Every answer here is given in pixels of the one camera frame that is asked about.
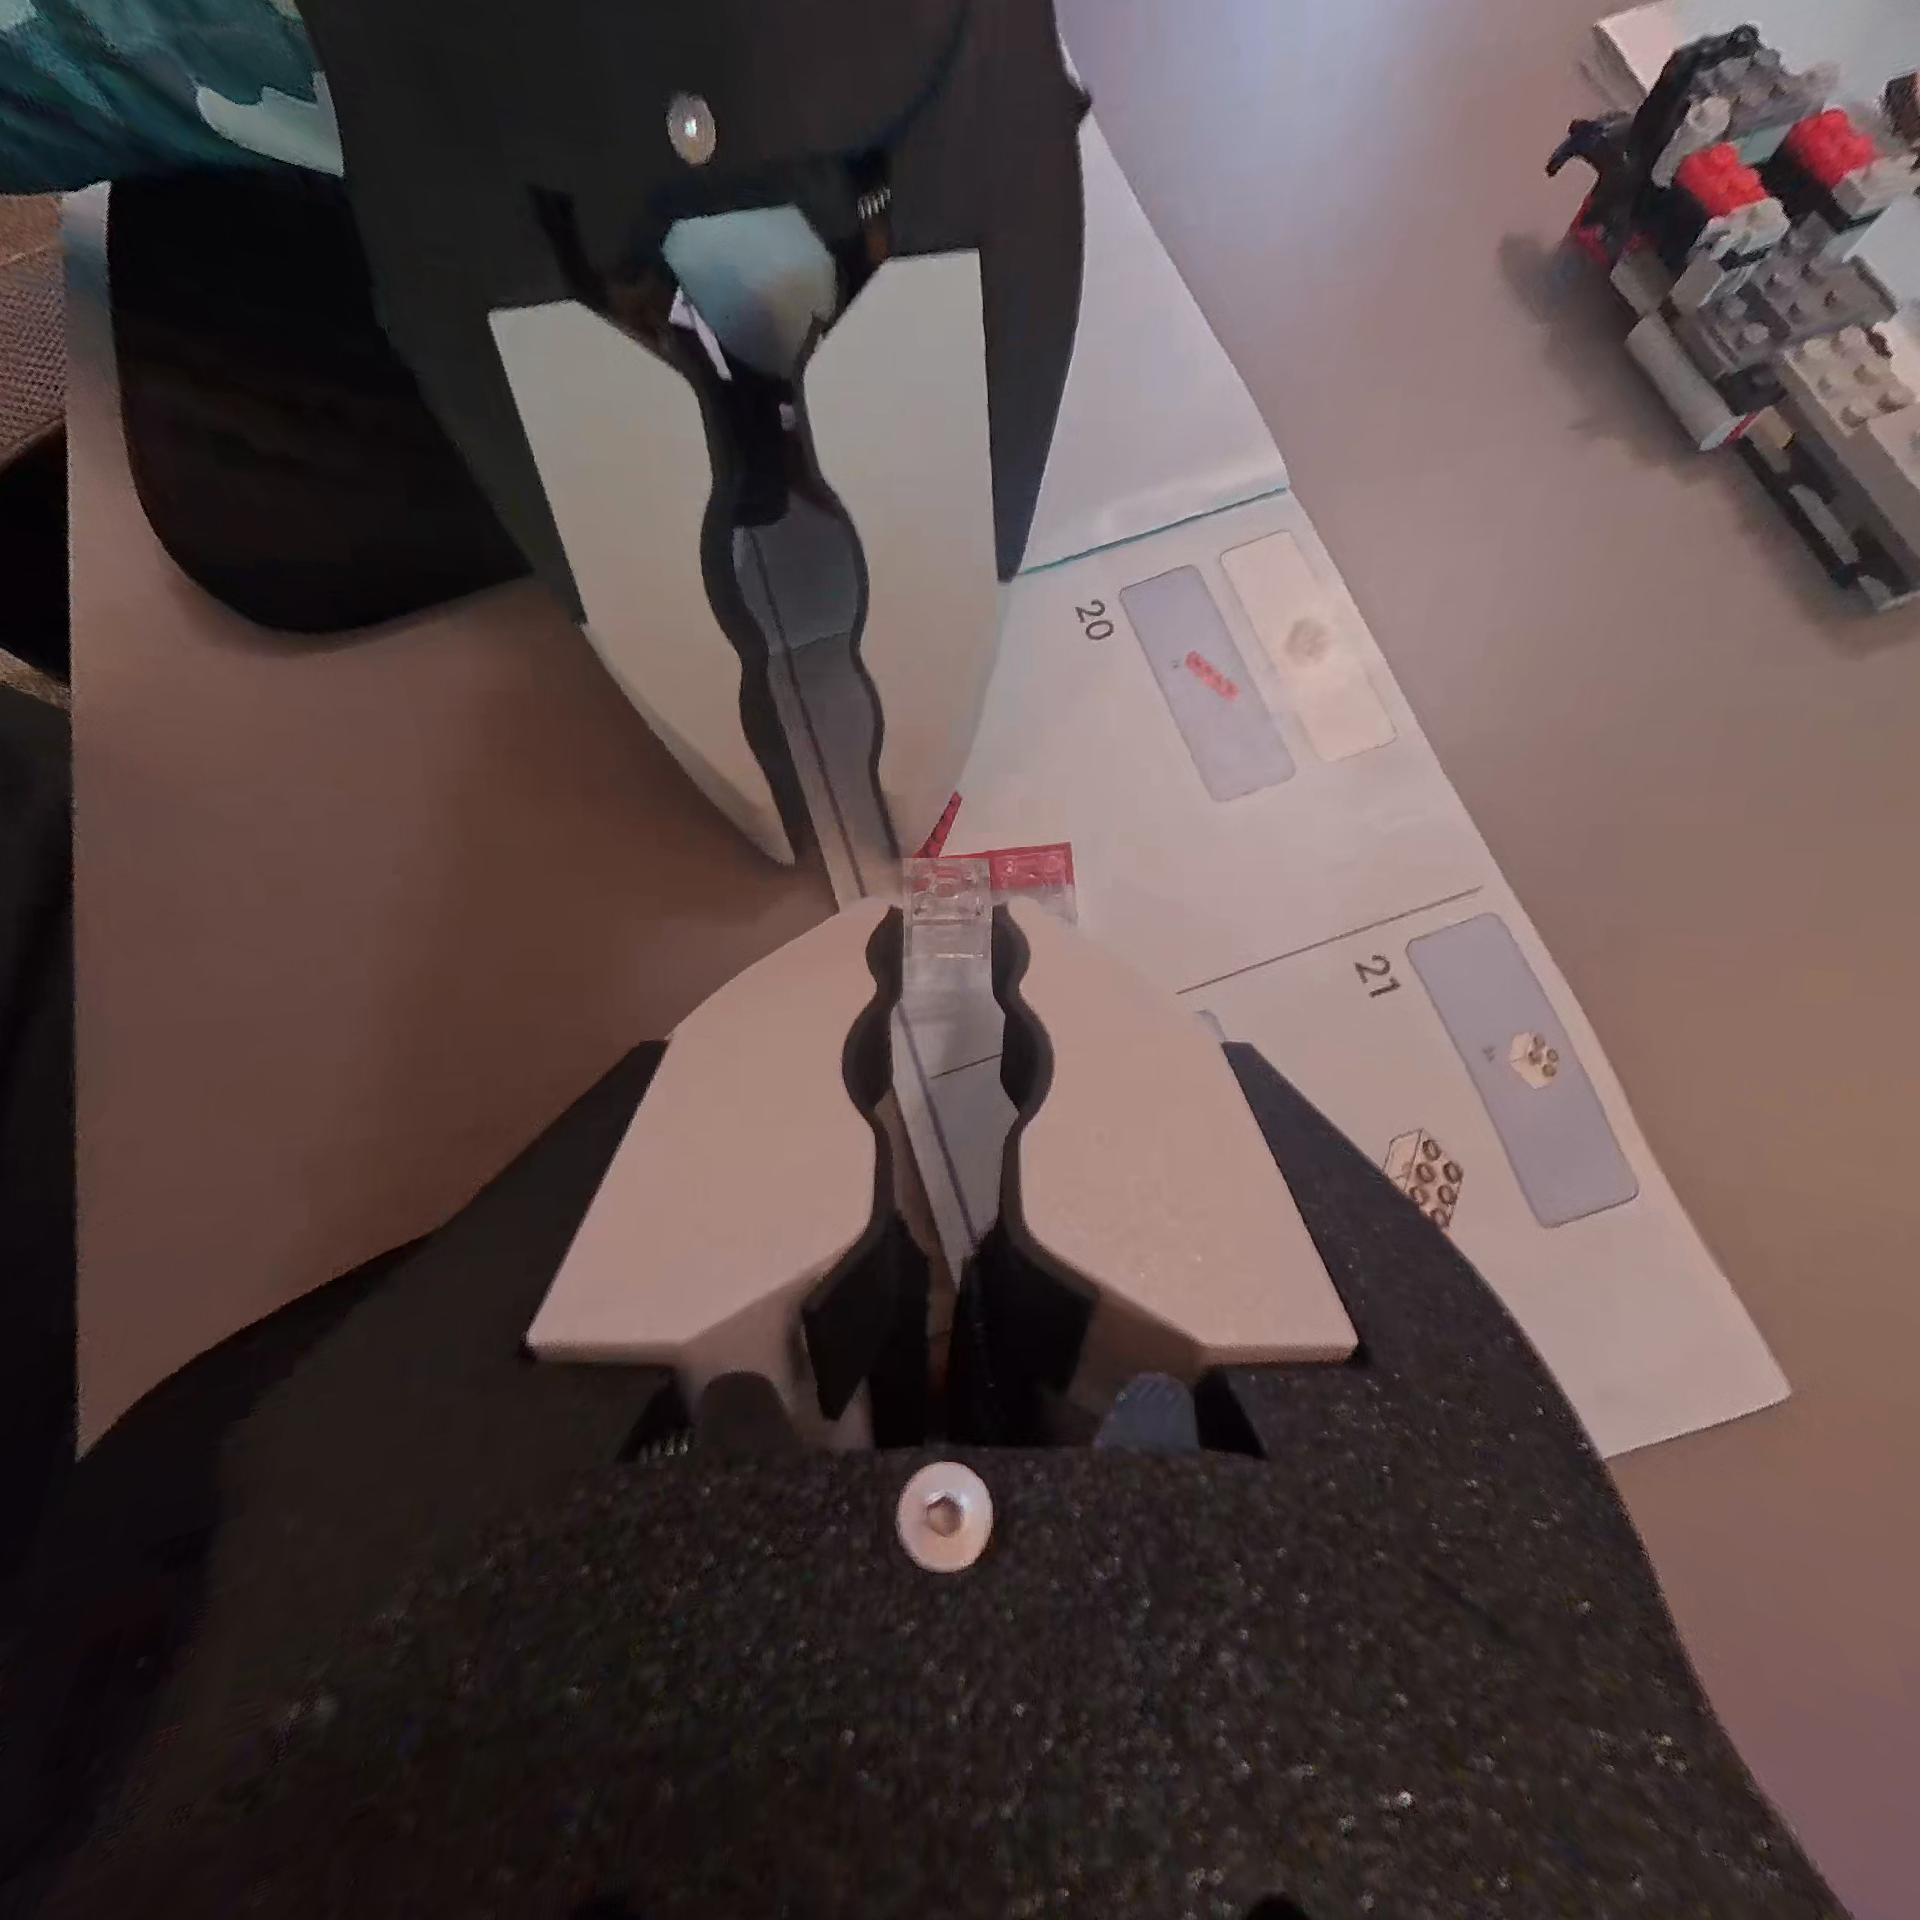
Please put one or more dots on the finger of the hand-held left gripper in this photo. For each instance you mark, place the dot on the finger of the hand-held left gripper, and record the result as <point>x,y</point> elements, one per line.
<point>931,495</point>
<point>600,481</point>

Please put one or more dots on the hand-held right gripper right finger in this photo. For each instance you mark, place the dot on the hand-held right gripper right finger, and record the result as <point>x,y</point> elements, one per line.
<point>1170,1201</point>

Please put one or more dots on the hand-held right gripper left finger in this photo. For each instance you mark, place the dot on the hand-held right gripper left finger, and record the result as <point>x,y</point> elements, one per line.
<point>721,1185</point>

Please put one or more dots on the instruction booklet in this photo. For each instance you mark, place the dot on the instruction booklet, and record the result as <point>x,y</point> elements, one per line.
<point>1200,900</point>
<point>1629,52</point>

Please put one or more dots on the black foam pad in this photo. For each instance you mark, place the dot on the black foam pad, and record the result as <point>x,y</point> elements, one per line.
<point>255,451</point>

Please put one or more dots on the closed instruction booklet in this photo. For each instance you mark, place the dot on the closed instruction booklet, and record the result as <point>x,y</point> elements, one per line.
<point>1629,52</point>

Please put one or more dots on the toy brick truck model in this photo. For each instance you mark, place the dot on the toy brick truck model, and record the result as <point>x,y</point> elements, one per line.
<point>1771,285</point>

